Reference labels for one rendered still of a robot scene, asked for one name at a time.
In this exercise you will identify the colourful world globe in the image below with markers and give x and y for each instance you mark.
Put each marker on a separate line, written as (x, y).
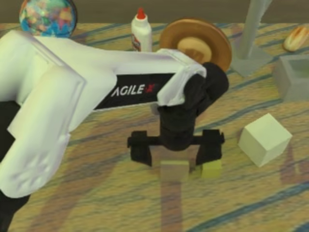
(47, 18)

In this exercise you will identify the grey stand with base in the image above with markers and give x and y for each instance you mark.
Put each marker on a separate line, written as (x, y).
(251, 38)

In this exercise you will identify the brown round wooden plate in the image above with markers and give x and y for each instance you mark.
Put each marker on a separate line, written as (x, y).
(205, 41)

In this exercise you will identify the large pale cube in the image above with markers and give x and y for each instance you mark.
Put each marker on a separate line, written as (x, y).
(264, 140)

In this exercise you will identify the tan small cube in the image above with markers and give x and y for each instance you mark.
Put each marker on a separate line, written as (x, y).
(174, 171)

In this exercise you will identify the white glue bottle red cap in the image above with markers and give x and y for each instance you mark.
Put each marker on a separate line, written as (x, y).
(141, 32)

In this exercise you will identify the hot dog bun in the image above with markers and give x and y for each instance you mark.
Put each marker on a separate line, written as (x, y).
(296, 38)

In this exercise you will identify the grey square open box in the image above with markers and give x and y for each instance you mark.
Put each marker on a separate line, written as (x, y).
(293, 76)

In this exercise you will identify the yellow small cube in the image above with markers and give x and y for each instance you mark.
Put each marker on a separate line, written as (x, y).
(211, 168)

